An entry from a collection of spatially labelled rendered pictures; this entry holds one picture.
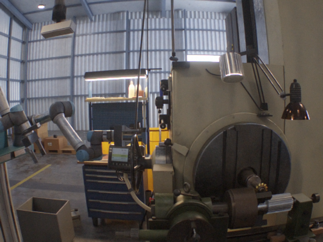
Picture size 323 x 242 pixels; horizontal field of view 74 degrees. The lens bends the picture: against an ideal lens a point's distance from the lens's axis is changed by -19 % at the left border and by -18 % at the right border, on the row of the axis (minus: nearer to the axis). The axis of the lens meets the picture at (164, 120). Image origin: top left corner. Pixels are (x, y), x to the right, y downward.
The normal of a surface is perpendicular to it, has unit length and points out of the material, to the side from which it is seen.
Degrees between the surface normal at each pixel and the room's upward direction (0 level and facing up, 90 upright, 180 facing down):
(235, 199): 39
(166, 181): 90
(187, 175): 90
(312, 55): 90
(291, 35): 90
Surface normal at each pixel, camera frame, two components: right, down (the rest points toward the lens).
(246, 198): 0.00, -0.72
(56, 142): 0.00, 0.08
